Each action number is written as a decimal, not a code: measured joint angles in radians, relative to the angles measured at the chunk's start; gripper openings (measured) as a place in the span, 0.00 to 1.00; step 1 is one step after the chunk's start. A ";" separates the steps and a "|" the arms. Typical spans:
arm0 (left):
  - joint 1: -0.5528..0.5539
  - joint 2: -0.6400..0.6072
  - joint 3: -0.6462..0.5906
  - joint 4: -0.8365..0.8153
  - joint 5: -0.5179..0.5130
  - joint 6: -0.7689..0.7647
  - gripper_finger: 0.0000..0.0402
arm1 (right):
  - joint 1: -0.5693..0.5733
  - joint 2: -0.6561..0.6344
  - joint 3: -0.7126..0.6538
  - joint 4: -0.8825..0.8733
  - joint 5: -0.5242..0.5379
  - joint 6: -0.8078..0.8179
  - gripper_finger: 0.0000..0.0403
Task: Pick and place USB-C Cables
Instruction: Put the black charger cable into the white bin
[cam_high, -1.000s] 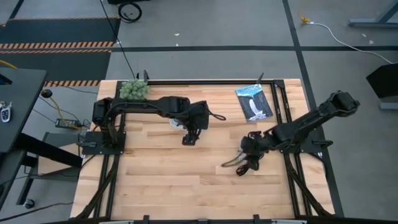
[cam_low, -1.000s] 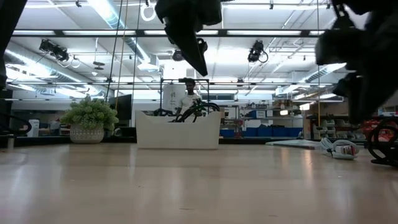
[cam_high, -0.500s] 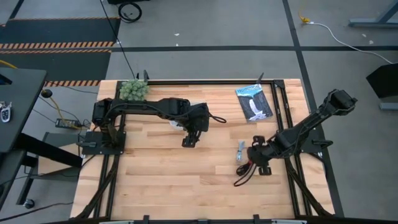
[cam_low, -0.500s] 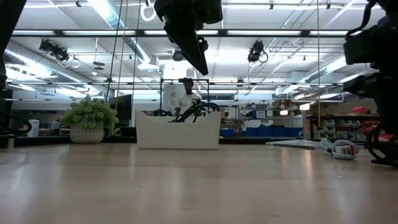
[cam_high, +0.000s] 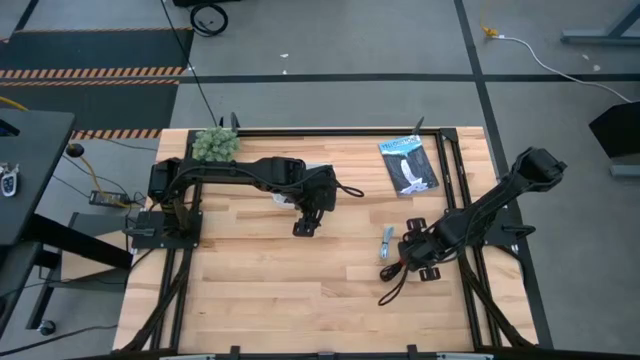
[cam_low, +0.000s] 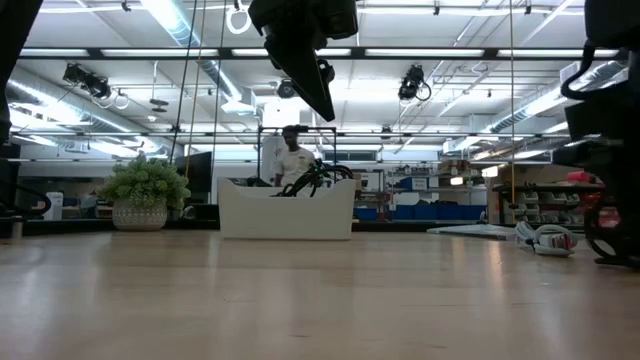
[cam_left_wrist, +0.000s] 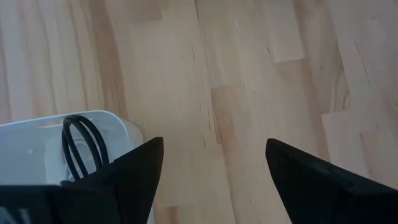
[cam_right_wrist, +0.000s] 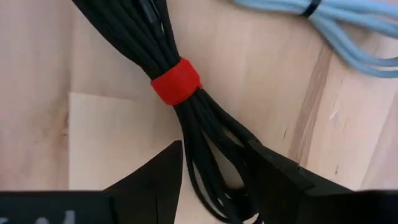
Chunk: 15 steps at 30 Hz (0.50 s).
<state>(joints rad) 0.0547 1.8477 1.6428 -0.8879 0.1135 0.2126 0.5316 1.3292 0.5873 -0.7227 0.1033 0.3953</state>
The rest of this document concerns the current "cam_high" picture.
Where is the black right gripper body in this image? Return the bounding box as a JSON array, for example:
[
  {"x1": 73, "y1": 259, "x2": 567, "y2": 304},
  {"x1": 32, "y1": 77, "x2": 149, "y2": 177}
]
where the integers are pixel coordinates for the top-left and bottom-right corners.
[{"x1": 397, "y1": 224, "x2": 452, "y2": 272}]

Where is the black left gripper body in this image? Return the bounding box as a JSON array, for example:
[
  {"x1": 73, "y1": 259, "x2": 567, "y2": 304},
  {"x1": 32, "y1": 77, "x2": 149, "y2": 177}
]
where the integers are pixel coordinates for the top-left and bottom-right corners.
[{"x1": 297, "y1": 164, "x2": 340, "y2": 215}]

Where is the light blue USB-C cable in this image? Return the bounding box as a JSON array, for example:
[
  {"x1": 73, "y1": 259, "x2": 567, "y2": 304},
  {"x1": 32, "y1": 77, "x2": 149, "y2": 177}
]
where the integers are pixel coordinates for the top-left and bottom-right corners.
[{"x1": 380, "y1": 225, "x2": 396, "y2": 261}]

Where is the white plastic bin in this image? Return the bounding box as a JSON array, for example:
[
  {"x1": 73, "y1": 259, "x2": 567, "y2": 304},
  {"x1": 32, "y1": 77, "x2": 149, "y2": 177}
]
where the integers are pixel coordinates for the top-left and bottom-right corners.
[{"x1": 271, "y1": 162, "x2": 335, "y2": 209}]

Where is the black cable with red tie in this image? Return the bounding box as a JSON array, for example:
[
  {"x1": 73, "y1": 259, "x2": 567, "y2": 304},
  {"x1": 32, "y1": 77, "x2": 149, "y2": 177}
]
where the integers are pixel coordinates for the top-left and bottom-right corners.
[{"x1": 377, "y1": 257, "x2": 409, "y2": 307}]

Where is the green fuzzy plant ball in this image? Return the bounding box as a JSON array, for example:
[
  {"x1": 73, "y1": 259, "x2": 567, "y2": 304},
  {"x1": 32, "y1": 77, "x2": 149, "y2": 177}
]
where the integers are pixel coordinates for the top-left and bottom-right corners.
[{"x1": 192, "y1": 126, "x2": 242, "y2": 164}]

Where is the black power adapter box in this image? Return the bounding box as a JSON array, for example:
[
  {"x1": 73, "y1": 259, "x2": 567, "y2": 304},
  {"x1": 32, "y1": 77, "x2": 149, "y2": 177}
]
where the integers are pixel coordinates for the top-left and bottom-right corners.
[{"x1": 88, "y1": 189, "x2": 133, "y2": 209}]

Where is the black angular stand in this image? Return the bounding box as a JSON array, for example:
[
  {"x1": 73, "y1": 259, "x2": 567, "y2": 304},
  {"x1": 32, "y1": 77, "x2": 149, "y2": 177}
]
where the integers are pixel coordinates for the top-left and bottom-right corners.
[{"x1": 588, "y1": 101, "x2": 640, "y2": 160}]

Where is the black mat with hazard stripes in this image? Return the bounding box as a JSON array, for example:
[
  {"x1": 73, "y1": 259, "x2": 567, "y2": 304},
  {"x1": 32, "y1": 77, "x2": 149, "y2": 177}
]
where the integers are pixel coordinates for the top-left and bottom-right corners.
[
  {"x1": 0, "y1": 27, "x2": 195, "y2": 81},
  {"x1": 0, "y1": 78, "x2": 180, "y2": 141}
]

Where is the grey metal furniture leg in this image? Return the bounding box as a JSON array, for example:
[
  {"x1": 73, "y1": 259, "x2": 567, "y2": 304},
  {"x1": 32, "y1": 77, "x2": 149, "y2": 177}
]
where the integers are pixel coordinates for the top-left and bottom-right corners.
[{"x1": 560, "y1": 0, "x2": 640, "y2": 47}]

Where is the black desk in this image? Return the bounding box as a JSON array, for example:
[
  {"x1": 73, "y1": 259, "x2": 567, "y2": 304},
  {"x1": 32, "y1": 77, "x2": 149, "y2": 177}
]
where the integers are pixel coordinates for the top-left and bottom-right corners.
[{"x1": 0, "y1": 108, "x2": 134, "y2": 339}]

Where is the white key fob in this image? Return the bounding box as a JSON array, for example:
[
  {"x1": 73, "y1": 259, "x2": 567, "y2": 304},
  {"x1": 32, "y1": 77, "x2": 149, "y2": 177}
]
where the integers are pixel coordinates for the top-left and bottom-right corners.
[{"x1": 0, "y1": 162, "x2": 21, "y2": 198}]

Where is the black metal table frame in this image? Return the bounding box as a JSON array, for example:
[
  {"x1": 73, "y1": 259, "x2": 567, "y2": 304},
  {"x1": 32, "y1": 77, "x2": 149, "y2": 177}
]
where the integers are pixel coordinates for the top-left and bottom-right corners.
[{"x1": 119, "y1": 127, "x2": 539, "y2": 354}]

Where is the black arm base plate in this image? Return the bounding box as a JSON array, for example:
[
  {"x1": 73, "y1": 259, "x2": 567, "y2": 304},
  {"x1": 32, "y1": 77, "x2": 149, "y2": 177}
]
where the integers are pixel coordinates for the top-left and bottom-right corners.
[
  {"x1": 480, "y1": 205, "x2": 524, "y2": 248},
  {"x1": 130, "y1": 209, "x2": 204, "y2": 250}
]

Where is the long thin black cable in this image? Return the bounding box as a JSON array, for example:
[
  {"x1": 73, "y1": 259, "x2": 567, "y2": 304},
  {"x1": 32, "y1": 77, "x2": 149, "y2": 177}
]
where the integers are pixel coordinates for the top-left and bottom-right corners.
[{"x1": 159, "y1": 0, "x2": 220, "y2": 127}]

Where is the yellow extension cord plug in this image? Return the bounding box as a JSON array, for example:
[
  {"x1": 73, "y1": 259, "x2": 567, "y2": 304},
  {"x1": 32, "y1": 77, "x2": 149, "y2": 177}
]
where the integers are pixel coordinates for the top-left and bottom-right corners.
[{"x1": 478, "y1": 0, "x2": 501, "y2": 40}]

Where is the white floor cable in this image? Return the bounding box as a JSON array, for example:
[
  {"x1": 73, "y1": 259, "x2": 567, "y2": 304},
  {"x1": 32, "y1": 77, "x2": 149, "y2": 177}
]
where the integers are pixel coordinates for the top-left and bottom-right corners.
[{"x1": 496, "y1": 35, "x2": 633, "y2": 104}]

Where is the black coiled floor cable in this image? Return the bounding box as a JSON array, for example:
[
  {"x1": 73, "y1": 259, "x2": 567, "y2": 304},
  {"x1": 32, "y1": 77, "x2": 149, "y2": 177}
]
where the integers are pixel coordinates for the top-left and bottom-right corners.
[{"x1": 189, "y1": 2, "x2": 230, "y2": 38}]

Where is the yellow floor cable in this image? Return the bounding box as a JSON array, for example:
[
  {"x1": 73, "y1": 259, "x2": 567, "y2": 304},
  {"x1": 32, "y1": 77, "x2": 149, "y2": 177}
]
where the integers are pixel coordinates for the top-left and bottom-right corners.
[{"x1": 78, "y1": 153, "x2": 132, "y2": 208}]

